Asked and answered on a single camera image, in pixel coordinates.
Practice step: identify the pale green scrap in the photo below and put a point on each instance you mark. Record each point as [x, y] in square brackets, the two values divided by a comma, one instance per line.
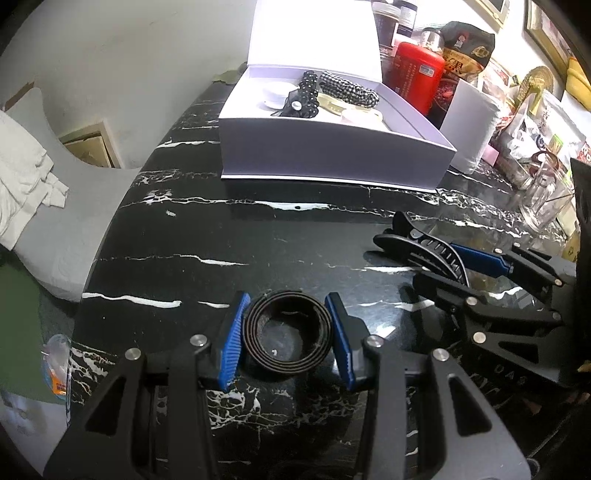
[231, 76]

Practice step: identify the pink note pad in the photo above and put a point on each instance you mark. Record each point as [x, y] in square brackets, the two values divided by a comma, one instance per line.
[491, 156]

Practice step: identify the black polka dot scrunchie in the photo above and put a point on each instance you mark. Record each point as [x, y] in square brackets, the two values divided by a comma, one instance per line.
[309, 85]

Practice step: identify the black snack bag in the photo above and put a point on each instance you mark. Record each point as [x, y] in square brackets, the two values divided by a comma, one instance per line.
[466, 46]

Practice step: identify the black white checkered scrunchie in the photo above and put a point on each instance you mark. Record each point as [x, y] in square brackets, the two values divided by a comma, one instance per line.
[351, 87]

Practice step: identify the red canister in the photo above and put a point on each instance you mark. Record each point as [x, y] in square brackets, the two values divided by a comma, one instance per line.
[411, 74]

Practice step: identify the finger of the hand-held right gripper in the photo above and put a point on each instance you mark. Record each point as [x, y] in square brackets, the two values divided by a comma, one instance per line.
[480, 261]
[443, 288]

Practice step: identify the white cloth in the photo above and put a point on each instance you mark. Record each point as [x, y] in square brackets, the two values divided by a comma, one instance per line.
[23, 175]

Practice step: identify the yellow cloth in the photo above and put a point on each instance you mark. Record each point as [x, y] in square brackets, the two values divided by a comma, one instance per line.
[579, 83]

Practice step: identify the black bow hair clip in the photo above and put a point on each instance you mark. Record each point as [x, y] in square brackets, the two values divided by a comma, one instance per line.
[291, 106]

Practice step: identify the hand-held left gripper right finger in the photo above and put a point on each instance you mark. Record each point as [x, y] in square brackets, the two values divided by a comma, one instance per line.
[341, 341]

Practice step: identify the clear glass mug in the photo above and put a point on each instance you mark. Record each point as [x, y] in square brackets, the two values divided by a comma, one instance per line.
[545, 194]

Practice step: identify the white gift box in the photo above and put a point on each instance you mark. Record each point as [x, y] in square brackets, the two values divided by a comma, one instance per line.
[323, 147]

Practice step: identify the clear plastic bags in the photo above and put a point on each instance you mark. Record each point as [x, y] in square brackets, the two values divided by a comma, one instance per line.
[521, 147]

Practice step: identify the cream hair claw clip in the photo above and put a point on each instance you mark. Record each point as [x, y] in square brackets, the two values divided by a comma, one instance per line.
[332, 107]

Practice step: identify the small white jar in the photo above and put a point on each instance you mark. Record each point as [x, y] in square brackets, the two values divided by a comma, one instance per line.
[277, 94]

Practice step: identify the black lid nut jar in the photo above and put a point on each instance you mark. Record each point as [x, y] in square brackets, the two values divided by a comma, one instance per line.
[430, 39]

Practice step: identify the wooden framed board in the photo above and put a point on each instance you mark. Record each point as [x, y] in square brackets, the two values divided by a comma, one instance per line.
[87, 147]

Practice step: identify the dark label jar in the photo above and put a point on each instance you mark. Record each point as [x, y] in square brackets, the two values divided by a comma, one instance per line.
[407, 16]

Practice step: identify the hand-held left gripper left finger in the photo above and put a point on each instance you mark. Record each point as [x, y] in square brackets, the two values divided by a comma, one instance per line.
[233, 341]

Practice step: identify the grey chair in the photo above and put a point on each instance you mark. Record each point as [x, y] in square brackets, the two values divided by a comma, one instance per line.
[69, 230]

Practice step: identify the gold ornament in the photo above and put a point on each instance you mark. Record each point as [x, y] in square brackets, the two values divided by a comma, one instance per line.
[535, 78]

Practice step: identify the black hair claw clip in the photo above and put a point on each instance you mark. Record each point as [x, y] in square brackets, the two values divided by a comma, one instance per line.
[415, 249]

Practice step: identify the clear plastic wrapper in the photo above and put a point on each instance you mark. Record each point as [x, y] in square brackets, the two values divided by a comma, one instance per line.
[57, 369]

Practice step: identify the gold picture frame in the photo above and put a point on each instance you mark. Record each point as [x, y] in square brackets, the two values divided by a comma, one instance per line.
[494, 7]
[535, 27]

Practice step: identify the black belt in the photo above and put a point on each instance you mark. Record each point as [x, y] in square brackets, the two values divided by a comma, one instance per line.
[249, 330]

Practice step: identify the clear jar dark contents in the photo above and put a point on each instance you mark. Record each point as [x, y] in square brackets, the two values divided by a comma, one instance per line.
[385, 25]

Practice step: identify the white toilet paper roll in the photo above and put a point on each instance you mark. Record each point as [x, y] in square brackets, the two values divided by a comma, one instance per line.
[466, 124]

